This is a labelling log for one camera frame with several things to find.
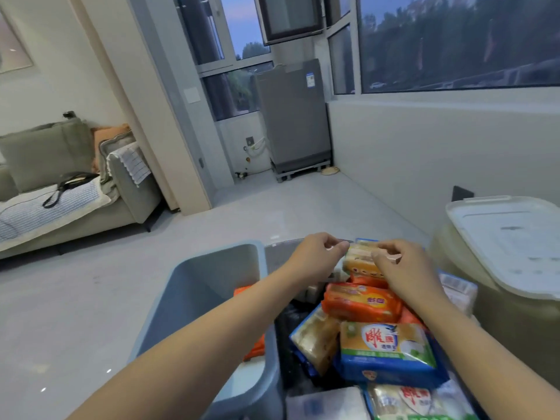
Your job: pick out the checkered white towel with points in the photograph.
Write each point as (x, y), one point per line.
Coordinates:
(133, 164)

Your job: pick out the orange soap bar packet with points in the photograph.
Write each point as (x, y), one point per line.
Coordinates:
(361, 301)

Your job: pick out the clear soap packet red print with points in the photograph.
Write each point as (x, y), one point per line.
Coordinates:
(415, 404)

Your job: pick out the grey sofa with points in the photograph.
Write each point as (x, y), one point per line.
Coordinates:
(131, 199)

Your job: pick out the white barcode packet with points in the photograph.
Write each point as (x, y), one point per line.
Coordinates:
(459, 290)

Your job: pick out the open window sash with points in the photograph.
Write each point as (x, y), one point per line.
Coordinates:
(288, 17)

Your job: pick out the white container lid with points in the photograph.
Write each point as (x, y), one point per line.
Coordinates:
(507, 240)

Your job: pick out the person's left hand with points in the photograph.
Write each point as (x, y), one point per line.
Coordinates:
(313, 262)

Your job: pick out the yellow soap bar packet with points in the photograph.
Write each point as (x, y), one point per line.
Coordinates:
(359, 260)

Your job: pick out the grey washing machine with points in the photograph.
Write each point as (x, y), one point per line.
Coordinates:
(295, 113)

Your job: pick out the dark storage box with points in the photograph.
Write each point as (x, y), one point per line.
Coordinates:
(280, 258)

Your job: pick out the green sofa cushion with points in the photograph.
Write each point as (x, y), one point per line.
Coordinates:
(43, 155)

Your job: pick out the blue and yellow soap packet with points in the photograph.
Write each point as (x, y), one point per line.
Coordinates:
(387, 352)

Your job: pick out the washing machine stand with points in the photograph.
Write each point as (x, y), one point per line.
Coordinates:
(302, 168)

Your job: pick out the clear wrapped yellow soap packet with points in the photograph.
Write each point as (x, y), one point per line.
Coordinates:
(316, 339)

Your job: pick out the blue white sofa blanket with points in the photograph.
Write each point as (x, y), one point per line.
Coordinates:
(39, 212)

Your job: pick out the person's left forearm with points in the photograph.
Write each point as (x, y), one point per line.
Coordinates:
(197, 354)

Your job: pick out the white paper packet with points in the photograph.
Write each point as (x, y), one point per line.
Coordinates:
(326, 406)

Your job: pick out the orange cushion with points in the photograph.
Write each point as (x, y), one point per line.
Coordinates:
(107, 135)

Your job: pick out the round beige floor disc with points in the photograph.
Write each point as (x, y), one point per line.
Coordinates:
(330, 171)

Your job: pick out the person's left thumb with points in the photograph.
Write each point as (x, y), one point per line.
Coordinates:
(339, 249)

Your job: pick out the grey wall outlet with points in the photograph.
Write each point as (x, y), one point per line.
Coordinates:
(250, 141)

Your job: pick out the blue-grey plastic bin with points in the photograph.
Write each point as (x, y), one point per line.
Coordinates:
(205, 284)

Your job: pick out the person's right forearm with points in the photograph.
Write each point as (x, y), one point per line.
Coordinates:
(485, 358)

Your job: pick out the grey scalloped cushion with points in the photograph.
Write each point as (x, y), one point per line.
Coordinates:
(114, 144)

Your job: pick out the person's right thumb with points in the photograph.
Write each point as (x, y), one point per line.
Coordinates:
(386, 258)

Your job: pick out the beige storage container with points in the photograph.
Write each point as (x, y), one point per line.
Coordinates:
(512, 328)

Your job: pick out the framed wall picture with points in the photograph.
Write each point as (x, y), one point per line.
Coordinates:
(11, 48)

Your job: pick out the person's right hand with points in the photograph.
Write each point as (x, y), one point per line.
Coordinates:
(409, 273)

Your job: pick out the black shoulder bag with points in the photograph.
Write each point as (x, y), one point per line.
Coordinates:
(76, 181)

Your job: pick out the white wall switch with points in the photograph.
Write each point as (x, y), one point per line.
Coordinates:
(192, 95)

